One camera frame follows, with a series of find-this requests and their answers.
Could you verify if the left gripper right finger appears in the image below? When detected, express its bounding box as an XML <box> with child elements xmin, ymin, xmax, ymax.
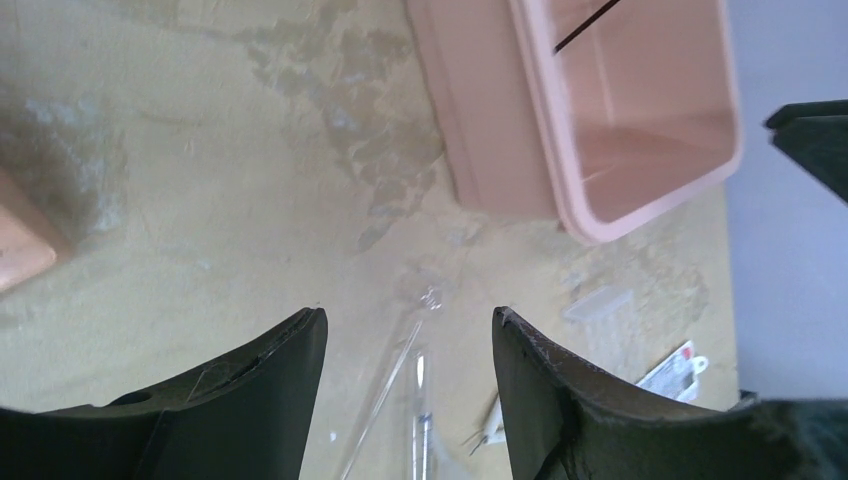
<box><xmin>492</xmin><ymin>307</ymin><xmax>847</xmax><ymax>479</ymax></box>

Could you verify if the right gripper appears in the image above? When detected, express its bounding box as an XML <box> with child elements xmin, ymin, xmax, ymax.
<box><xmin>765</xmin><ymin>99</ymin><xmax>847</xmax><ymax>203</ymax></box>

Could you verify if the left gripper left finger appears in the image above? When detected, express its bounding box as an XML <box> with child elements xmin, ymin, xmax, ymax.
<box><xmin>1</xmin><ymin>308</ymin><xmax>328</xmax><ymax>479</ymax></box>

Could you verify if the white clay triangle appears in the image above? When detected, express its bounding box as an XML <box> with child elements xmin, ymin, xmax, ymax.
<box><xmin>469</xmin><ymin>394</ymin><xmax>506</xmax><ymax>456</ymax></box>

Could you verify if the white labelled package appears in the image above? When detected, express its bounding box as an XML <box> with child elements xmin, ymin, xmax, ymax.
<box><xmin>636</xmin><ymin>340</ymin><xmax>709</xmax><ymax>404</ymax></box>

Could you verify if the white test tube rack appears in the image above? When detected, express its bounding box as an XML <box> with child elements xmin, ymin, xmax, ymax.
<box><xmin>561</xmin><ymin>285</ymin><xmax>633</xmax><ymax>323</ymax></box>

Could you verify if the glass stirring rod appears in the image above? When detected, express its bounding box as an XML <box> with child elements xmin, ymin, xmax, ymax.
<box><xmin>336</xmin><ymin>319</ymin><xmax>423</xmax><ymax>479</ymax></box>

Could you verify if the pink plastic bin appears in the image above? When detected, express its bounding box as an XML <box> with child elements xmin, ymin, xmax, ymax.
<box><xmin>407</xmin><ymin>0</ymin><xmax>742</xmax><ymax>244</ymax></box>

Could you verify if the black metal tripod stand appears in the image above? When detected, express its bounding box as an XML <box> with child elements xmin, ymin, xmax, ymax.
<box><xmin>553</xmin><ymin>0</ymin><xmax>620</xmax><ymax>54</ymax></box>

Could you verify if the peach file organizer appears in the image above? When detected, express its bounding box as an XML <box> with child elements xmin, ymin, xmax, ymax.
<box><xmin>1</xmin><ymin>170</ymin><xmax>72</xmax><ymax>292</ymax></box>

